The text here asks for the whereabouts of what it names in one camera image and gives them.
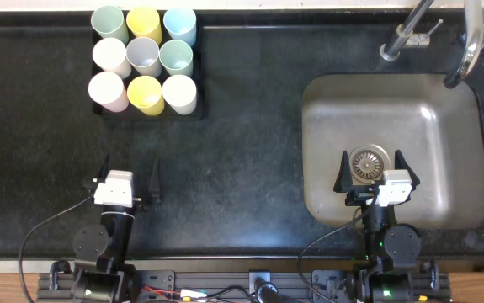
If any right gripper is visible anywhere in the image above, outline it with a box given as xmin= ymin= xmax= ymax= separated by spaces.
xmin=332 ymin=149 xmax=422 ymax=208

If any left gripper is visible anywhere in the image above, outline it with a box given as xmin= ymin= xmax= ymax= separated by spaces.
xmin=82 ymin=154 xmax=162 ymax=211

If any yellow cup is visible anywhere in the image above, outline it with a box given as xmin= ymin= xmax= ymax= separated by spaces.
xmin=126 ymin=75 xmax=166 ymax=117
xmin=125 ymin=5 xmax=163 ymax=45

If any pink cup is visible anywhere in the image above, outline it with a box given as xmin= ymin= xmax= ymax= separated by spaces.
xmin=88 ymin=71 xmax=130 ymax=114

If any white cup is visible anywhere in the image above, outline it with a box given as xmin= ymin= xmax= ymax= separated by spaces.
xmin=92 ymin=37 xmax=133 ymax=80
xmin=162 ymin=74 xmax=199 ymax=116

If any steel sink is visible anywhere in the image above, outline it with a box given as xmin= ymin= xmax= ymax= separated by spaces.
xmin=301 ymin=73 xmax=484 ymax=231

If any black tray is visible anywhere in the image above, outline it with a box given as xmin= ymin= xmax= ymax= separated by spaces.
xmin=91 ymin=10 xmax=205 ymax=120

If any grey cup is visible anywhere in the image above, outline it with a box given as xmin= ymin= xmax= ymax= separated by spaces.
xmin=125 ymin=36 xmax=163 ymax=79

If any green cup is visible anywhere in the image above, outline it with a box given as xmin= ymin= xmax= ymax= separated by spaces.
xmin=158 ymin=39 xmax=194 ymax=79
xmin=90 ymin=5 xmax=130 ymax=45

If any blue cup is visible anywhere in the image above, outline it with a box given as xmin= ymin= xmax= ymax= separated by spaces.
xmin=162 ymin=8 xmax=198 ymax=47

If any steel tap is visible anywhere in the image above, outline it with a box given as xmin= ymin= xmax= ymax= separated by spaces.
xmin=379 ymin=0 xmax=484 ymax=90

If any black cable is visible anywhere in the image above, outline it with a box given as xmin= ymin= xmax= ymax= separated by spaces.
xmin=16 ymin=195 xmax=96 ymax=303
xmin=295 ymin=193 xmax=384 ymax=303

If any mounting rail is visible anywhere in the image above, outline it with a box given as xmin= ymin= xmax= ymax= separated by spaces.
xmin=37 ymin=259 xmax=453 ymax=303

